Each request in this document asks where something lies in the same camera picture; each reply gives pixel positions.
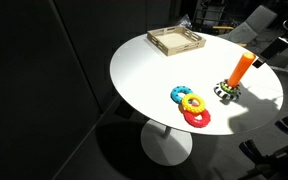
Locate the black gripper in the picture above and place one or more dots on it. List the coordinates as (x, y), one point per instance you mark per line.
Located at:
(277, 46)

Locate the grey lounge chair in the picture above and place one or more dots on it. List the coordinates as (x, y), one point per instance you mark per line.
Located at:
(252, 27)

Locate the wooden tray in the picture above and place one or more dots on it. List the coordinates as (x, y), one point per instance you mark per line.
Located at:
(175, 39)

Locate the purple black clamp equipment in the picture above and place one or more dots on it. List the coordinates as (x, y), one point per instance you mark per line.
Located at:
(271, 167)

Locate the orange ring stacking stand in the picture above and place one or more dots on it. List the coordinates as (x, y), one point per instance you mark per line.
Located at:
(244, 63)

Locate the white table pedestal base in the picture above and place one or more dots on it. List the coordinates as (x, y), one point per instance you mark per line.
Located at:
(165, 145)

